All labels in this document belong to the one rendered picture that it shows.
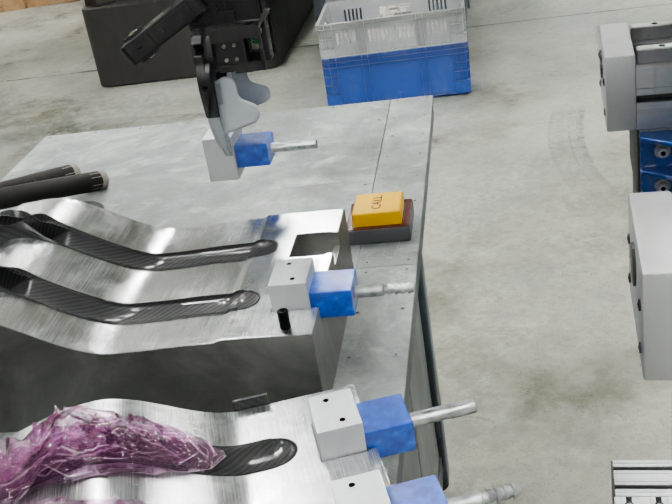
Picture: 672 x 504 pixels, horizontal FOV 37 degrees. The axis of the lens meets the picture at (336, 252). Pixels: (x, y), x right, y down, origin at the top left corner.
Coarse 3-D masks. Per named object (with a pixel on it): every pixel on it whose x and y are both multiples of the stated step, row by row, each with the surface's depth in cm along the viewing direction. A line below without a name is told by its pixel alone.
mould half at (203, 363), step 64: (0, 256) 102; (64, 256) 104; (320, 256) 102; (0, 320) 92; (64, 320) 95; (192, 320) 94; (256, 320) 92; (320, 320) 93; (0, 384) 95; (64, 384) 94; (128, 384) 93; (192, 384) 92; (256, 384) 92; (320, 384) 91
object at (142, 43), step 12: (180, 0) 111; (192, 0) 110; (168, 12) 110; (180, 12) 110; (192, 12) 110; (156, 24) 111; (168, 24) 111; (180, 24) 111; (132, 36) 113; (144, 36) 112; (156, 36) 112; (168, 36) 112; (132, 48) 113; (144, 48) 113; (156, 48) 113; (132, 60) 113; (144, 60) 114
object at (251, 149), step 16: (208, 144) 118; (240, 144) 118; (256, 144) 118; (272, 144) 119; (288, 144) 119; (304, 144) 119; (208, 160) 119; (224, 160) 119; (240, 160) 119; (256, 160) 118; (224, 176) 120; (240, 176) 120
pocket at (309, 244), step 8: (320, 232) 107; (328, 232) 106; (336, 232) 106; (296, 240) 107; (304, 240) 107; (312, 240) 107; (320, 240) 107; (328, 240) 107; (336, 240) 106; (296, 248) 106; (304, 248) 108; (312, 248) 108; (320, 248) 108; (328, 248) 107; (336, 248) 106; (296, 256) 106; (336, 256) 104
